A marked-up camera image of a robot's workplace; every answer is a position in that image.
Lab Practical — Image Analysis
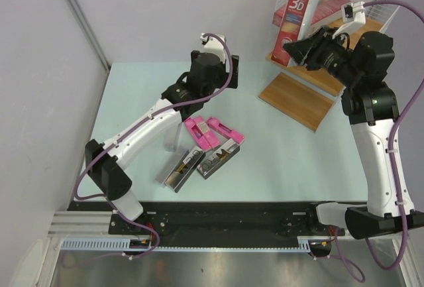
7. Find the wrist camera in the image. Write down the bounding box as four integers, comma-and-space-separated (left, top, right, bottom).
333, 1, 366, 39
200, 33, 227, 63

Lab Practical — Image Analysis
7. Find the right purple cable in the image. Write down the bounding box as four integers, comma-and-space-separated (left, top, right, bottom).
331, 0, 424, 283

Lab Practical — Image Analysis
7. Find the white wire wooden shelf rack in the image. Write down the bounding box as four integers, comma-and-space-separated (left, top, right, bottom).
260, 0, 397, 131

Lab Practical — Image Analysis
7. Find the purple cable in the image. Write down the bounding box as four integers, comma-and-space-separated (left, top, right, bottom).
331, 0, 424, 283
73, 32, 233, 261

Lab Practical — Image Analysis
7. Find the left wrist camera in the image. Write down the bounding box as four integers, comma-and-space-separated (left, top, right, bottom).
200, 33, 227, 63

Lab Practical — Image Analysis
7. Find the silver O toothpaste box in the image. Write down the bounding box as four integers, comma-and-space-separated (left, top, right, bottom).
164, 146, 206, 193

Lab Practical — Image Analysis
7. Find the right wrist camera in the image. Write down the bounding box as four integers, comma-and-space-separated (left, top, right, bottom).
333, 1, 366, 39

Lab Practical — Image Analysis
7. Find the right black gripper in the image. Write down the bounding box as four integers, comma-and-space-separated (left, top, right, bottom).
284, 25, 362, 87

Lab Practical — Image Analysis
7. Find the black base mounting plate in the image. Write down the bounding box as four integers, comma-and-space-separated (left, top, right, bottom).
68, 201, 355, 248

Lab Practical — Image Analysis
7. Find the flat silver toothpaste box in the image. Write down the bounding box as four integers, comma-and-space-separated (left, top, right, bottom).
155, 148, 187, 186

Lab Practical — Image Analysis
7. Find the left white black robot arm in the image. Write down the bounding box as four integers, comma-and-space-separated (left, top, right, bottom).
85, 50, 239, 234

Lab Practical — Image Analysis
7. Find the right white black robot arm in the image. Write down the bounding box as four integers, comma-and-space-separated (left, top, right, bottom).
283, 26, 423, 240

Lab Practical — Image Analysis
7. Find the silver WR toothpaste box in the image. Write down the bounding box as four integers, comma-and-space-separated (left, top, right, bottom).
197, 139, 240, 180

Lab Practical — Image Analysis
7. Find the pink toothpaste box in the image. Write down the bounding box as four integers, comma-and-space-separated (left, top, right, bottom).
206, 117, 245, 144
184, 116, 221, 151

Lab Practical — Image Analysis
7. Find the aluminium rail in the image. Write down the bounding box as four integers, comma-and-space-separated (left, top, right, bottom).
48, 211, 112, 237

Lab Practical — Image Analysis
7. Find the slotted cable duct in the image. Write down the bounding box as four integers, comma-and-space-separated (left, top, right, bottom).
62, 237, 151, 252

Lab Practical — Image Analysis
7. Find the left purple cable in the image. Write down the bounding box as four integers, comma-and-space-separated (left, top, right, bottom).
73, 32, 233, 261

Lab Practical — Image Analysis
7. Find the plain silver toothpaste box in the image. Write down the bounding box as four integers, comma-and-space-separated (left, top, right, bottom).
164, 123, 182, 152

